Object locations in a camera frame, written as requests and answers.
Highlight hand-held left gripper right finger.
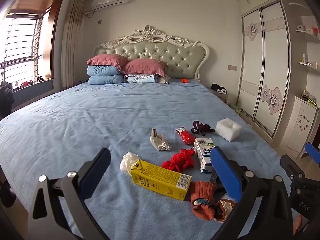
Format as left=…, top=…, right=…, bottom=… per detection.
left=210, top=146, right=300, bottom=240

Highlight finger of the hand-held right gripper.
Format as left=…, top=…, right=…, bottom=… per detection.
left=280, top=155, right=307, bottom=188
left=304, top=142, right=320, bottom=165

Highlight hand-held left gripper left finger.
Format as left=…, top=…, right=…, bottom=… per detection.
left=27, top=147, right=112, bottom=240

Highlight black cloth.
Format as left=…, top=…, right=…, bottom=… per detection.
left=211, top=171, right=225, bottom=193

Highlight white milk carton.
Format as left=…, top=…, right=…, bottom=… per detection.
left=194, top=137, right=216, bottom=174

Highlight white cabinet with stickers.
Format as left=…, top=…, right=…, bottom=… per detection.
left=286, top=96, right=320, bottom=159

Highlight orange sock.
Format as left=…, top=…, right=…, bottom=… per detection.
left=190, top=181, right=217, bottom=222

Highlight tan sock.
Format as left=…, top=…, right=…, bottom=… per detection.
left=214, top=197, right=237, bottom=223

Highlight white foam block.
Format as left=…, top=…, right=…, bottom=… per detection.
left=215, top=118, right=242, bottom=142

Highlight red cloth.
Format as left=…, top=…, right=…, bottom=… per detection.
left=162, top=148, right=196, bottom=173

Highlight red snack packet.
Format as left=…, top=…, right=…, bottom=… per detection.
left=176, top=127, right=196, bottom=145

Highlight toys on cabinet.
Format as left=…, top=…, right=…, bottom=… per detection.
left=301, top=90, right=320, bottom=108

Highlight bed with blue sheet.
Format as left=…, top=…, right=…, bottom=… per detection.
left=0, top=81, right=300, bottom=240

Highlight pale green storage box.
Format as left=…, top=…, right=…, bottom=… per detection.
left=229, top=104, right=242, bottom=116

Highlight yellow drink carton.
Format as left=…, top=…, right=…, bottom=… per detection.
left=130, top=159, right=193, bottom=202

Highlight beige sock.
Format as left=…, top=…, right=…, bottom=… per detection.
left=150, top=127, right=172, bottom=152

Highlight grey nightstand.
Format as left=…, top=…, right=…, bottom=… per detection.
left=212, top=90, right=228, bottom=103

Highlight grey corner shelf unit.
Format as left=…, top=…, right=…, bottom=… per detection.
left=279, top=0, right=320, bottom=155

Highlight folded blue quilt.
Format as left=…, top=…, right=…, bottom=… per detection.
left=88, top=75, right=125, bottom=85
left=87, top=65, right=123, bottom=77

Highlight folded patterned blanket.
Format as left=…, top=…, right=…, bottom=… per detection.
left=124, top=74, right=165, bottom=83

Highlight white sliding wardrobe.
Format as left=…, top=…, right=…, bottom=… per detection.
left=236, top=0, right=297, bottom=138

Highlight pink pillow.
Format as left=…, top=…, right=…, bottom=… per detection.
left=87, top=54, right=130, bottom=72
left=121, top=58, right=168, bottom=77

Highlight windowsill toys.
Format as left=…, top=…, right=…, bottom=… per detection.
left=14, top=79, right=43, bottom=89

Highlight dark jacket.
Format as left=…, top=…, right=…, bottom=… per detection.
left=0, top=81, right=15, bottom=120

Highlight beige striped curtain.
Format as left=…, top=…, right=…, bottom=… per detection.
left=61, top=0, right=87, bottom=89

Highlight tufted green ornate headboard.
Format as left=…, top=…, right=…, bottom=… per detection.
left=94, top=25, right=210, bottom=81

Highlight barred window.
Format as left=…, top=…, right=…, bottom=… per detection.
left=0, top=0, right=64, bottom=87

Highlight white air conditioner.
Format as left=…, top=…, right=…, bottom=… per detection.
left=91, top=0, right=131, bottom=11

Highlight maroon strap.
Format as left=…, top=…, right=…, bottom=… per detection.
left=191, top=120, right=215, bottom=137

